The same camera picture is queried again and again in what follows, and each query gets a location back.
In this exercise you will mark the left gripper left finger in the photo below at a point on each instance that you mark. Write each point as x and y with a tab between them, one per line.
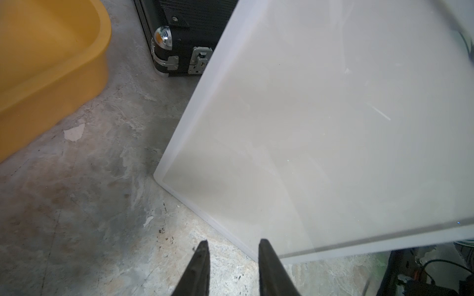
195	280

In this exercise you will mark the yellow plastic tray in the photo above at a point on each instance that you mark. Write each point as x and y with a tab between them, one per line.
53	61

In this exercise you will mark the black ribbed case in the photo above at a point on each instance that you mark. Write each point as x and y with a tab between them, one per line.
183	34

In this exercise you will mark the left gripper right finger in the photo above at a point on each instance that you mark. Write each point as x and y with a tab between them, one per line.
273	278

